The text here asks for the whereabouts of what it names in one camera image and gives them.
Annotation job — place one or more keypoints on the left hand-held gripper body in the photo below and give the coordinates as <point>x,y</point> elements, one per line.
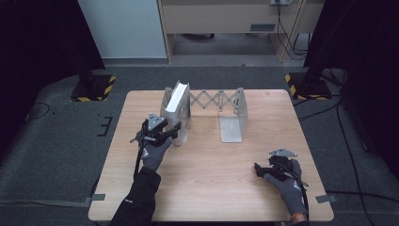
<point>155,128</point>

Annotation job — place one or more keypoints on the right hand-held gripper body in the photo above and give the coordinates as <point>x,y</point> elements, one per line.
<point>280,166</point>

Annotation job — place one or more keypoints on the grey and white book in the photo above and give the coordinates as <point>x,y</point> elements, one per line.
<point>178,103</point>

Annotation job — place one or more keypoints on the expandable metal book rack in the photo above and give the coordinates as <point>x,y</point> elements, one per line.
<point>232,119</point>

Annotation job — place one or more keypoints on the person's right hand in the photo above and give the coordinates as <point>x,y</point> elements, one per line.
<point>290,190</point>

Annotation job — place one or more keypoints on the person's left hand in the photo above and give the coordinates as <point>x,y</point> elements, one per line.
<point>153,155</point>

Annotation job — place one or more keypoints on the grey tape piece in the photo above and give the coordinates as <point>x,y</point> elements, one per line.
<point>95,198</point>
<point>326,198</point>

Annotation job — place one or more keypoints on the black yellow striped stand base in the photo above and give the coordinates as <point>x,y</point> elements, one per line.
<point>95,89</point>
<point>309,89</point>

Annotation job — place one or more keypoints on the black stand pole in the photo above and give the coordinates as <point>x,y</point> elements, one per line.
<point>315,69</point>
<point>84,73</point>

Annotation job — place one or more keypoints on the white panel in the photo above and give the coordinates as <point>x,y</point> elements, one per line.
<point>122,28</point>

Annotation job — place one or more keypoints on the light wooden cabinet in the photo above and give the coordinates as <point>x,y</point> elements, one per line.
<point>219,17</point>

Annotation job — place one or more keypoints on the black curtain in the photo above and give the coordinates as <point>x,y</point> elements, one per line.
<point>367,47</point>
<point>37,47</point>

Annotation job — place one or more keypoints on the white power strip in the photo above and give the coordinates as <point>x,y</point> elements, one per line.
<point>280,2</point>

